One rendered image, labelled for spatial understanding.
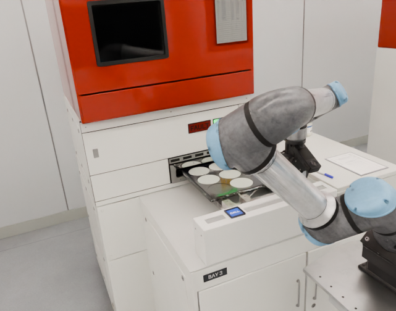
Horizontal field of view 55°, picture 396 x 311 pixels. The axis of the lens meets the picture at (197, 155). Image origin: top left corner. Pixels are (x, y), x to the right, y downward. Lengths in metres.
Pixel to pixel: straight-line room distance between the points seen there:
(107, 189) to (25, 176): 1.60
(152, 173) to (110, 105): 0.40
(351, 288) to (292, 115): 0.64
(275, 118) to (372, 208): 0.39
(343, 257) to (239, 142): 0.70
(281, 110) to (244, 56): 1.01
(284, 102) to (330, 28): 3.34
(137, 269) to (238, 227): 0.85
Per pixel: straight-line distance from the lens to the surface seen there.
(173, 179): 1.84
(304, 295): 1.71
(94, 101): 1.60
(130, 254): 1.98
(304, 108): 0.86
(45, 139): 3.21
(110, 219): 1.85
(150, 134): 1.74
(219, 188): 1.65
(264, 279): 1.50
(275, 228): 1.41
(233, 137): 0.84
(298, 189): 1.00
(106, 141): 1.70
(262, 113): 0.81
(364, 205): 1.08
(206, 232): 1.26
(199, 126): 1.82
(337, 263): 1.38
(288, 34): 3.84
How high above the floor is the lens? 1.64
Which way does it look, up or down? 22 degrees down
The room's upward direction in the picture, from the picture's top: 4 degrees counter-clockwise
